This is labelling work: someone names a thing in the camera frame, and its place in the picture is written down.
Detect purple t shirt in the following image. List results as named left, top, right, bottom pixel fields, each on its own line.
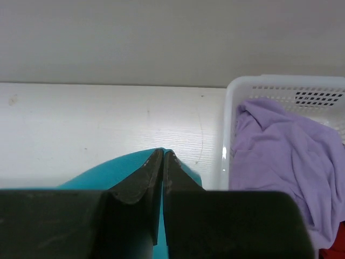
left=229, top=103, right=344, bottom=249

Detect teal t shirt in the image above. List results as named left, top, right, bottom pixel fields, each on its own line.
left=57, top=148, right=203, bottom=259

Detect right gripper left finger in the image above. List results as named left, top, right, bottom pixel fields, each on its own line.
left=1, top=149, right=164, bottom=258

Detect red t shirt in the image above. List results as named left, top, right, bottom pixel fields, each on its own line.
left=319, top=222, right=345, bottom=259

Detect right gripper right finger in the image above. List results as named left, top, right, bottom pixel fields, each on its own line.
left=163, top=151, right=315, bottom=258

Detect white plastic basket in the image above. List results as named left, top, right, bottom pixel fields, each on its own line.
left=214, top=74, right=344, bottom=190

